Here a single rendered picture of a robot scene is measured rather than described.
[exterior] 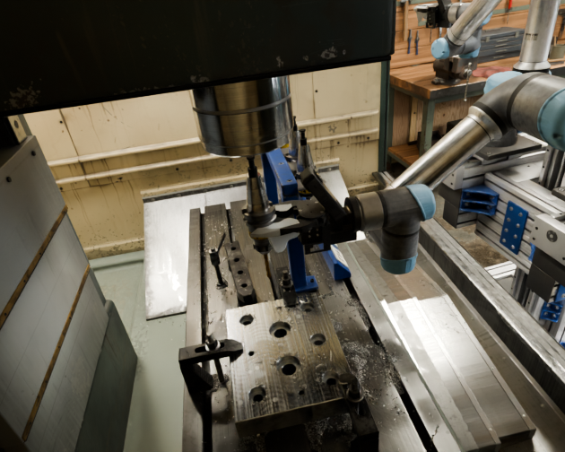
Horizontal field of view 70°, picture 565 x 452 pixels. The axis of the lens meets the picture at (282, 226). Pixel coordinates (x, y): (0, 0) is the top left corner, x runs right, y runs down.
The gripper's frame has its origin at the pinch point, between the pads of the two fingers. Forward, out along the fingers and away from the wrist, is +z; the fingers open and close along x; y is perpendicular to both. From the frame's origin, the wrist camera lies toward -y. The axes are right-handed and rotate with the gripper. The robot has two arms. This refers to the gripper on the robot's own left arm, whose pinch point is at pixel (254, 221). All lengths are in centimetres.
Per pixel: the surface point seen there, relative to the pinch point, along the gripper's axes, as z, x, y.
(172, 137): 24, 101, 14
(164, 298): 35, 56, 60
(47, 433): 42, -17, 25
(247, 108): -1.1, -8.0, -23.8
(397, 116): -151, 269, 79
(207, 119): 4.8, -5.6, -22.2
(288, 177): -10.7, 22.4, 2.5
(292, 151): -14.5, 34.9, 1.1
